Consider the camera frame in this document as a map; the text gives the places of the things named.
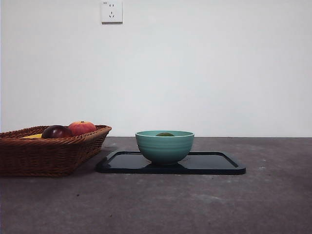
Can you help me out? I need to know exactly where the teal ribbed bowl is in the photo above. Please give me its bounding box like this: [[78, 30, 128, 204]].
[[135, 130, 195, 166]]

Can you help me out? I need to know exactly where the black rectangular tray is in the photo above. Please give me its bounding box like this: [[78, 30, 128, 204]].
[[95, 150, 246, 175]]

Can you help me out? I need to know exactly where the brown wicker basket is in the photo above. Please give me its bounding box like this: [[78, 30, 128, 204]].
[[0, 124, 112, 177]]

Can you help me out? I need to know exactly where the red peach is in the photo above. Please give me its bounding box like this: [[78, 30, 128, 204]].
[[67, 120, 98, 136]]

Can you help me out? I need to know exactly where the white wall socket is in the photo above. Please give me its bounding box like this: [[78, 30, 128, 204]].
[[101, 0, 123, 24]]

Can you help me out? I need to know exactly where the dark purple plum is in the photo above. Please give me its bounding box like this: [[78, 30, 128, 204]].
[[41, 125, 73, 139]]

